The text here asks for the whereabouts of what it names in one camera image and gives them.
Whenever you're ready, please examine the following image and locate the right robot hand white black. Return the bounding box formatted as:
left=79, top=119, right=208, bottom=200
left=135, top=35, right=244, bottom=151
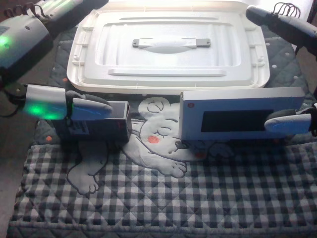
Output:
left=264, top=102, right=317, bottom=137

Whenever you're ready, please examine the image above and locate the grey quilt with printed bear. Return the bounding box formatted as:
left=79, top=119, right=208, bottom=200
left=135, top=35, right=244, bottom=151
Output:
left=7, top=24, right=317, bottom=238

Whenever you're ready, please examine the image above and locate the white box with dark panel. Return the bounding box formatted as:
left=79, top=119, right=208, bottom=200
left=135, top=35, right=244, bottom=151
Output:
left=179, top=86, right=306, bottom=142

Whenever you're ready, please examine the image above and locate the small dark box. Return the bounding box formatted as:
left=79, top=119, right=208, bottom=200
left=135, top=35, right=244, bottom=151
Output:
left=53, top=101, right=132, bottom=144

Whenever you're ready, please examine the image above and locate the white plastic lid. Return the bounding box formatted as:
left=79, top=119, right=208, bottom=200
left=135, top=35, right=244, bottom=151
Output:
left=66, top=0, right=270, bottom=94

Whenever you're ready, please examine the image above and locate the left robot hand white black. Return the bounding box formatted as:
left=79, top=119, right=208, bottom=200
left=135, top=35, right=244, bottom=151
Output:
left=23, top=83, right=114, bottom=124

